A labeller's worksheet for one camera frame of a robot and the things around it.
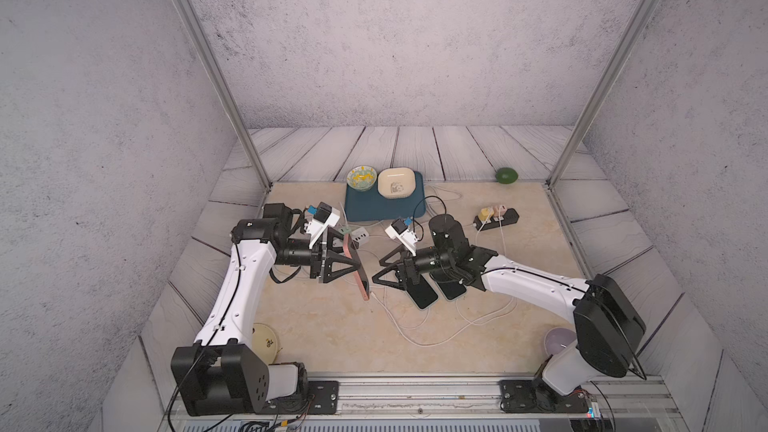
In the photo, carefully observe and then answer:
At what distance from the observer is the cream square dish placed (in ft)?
3.75

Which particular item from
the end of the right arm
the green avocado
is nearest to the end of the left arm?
the end of the right arm

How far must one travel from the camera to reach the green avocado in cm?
121

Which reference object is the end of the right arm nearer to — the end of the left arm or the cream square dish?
the end of the left arm

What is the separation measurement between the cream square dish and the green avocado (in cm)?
35
